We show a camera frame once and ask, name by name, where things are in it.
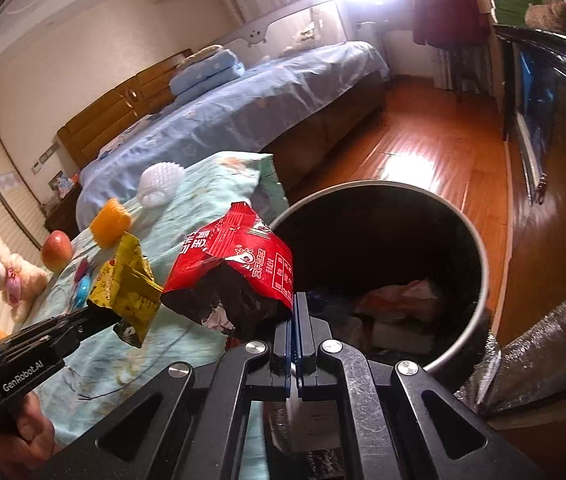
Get yellow snack wrapper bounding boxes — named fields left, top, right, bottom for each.
left=87, top=232, right=165, bottom=348

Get folded blue quilt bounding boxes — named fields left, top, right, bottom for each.
left=169, top=49, right=246, bottom=97

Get small beige pillow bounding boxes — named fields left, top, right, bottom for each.
left=178, top=44, right=224, bottom=68

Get blue pink small toy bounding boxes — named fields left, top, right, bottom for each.
left=73, top=256, right=96, bottom=308

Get floral light green tablecloth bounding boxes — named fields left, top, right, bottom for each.
left=0, top=151, right=289, bottom=480

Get white plush toy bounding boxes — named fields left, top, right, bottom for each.
left=285, top=19, right=325, bottom=56

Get grey patterned curtain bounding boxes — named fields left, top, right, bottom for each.
left=433, top=42, right=494, bottom=103

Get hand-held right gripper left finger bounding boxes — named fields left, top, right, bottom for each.
left=43, top=292, right=296, bottom=480

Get white foam fruit net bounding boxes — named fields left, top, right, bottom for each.
left=139, top=161, right=186, bottom=207

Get wooden nightstand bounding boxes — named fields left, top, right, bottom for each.
left=45, top=182, right=84, bottom=241

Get red snack bag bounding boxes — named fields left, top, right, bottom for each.
left=160, top=201, right=296, bottom=341

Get dark red coat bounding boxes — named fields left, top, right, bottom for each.
left=412, top=0, right=486, bottom=48

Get yellow foam fruit net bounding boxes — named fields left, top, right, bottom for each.
left=89, top=197, right=136, bottom=250

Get white printed pillow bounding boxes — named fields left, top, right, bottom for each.
left=98, top=112, right=156, bottom=158

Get grey bed guard rail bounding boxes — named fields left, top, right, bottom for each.
left=213, top=0, right=349, bottom=61

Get cream teddy bear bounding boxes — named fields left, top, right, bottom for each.
left=0, top=236, right=50, bottom=323

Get bed with blue sheet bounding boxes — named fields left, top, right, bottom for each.
left=75, top=40, right=391, bottom=233

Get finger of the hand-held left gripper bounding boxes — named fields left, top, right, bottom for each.
left=38, top=306, right=124, bottom=347

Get black glass cabinet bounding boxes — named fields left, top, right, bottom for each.
left=493, top=22, right=566, bottom=206

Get red yellow apple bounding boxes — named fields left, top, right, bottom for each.
left=40, top=230, right=74, bottom=272

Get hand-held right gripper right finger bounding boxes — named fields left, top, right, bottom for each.
left=294, top=292, right=546, bottom=480

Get wall switch panel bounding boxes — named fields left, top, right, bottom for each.
left=30, top=142, right=58, bottom=173

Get brown plush toy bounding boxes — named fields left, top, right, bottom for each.
left=524, top=1, right=566, bottom=38

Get person's left hand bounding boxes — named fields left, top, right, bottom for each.
left=0, top=390, right=58, bottom=456

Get white red-printed plastic bag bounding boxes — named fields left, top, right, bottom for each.
left=353, top=280, right=444, bottom=321

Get round trash bin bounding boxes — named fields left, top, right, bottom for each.
left=267, top=180, right=491, bottom=376

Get photo frame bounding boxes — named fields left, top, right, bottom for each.
left=48, top=170, right=76, bottom=201

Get silver foil bag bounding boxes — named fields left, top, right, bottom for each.
left=456, top=275, right=566, bottom=416

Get wooden headboard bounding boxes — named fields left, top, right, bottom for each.
left=57, top=49, right=194, bottom=170

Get white radiator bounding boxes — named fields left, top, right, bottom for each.
left=358, top=20, right=390, bottom=61

